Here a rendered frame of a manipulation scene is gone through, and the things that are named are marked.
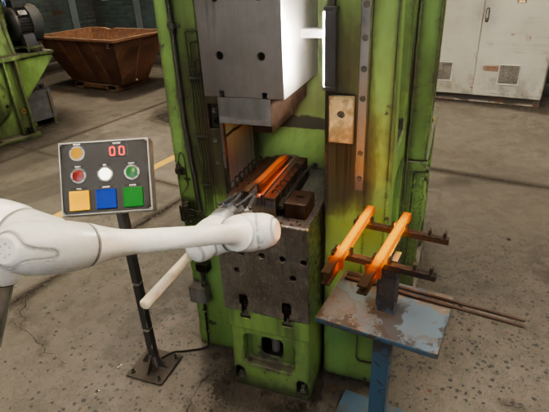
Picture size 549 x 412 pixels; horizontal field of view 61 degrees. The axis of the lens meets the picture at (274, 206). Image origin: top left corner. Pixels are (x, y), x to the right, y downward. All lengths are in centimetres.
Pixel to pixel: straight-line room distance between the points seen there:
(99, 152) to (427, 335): 134
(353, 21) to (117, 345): 199
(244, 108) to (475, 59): 533
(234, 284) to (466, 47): 535
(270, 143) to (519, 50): 487
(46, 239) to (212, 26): 94
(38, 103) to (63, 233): 587
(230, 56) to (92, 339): 178
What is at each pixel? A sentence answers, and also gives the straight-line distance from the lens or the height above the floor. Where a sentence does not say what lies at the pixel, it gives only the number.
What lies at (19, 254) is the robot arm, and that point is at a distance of 99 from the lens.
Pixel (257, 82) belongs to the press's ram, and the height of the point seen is 142.
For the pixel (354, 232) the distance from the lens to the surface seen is 154.
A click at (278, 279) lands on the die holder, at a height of 66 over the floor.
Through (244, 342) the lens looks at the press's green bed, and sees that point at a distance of 220.
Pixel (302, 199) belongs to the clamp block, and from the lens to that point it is 177.
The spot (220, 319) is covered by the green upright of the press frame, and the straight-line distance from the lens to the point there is 245.
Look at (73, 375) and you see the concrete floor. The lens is 267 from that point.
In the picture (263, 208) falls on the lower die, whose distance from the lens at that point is 180.
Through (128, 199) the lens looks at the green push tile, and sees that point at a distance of 186.
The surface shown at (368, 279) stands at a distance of 132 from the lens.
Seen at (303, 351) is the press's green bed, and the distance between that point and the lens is 209.
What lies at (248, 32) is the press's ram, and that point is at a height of 158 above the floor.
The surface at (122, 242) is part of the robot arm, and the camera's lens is 114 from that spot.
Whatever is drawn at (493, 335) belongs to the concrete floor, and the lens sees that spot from 278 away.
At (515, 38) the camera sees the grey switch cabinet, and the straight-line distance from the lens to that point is 668.
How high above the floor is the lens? 178
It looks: 28 degrees down
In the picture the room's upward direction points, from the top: 3 degrees counter-clockwise
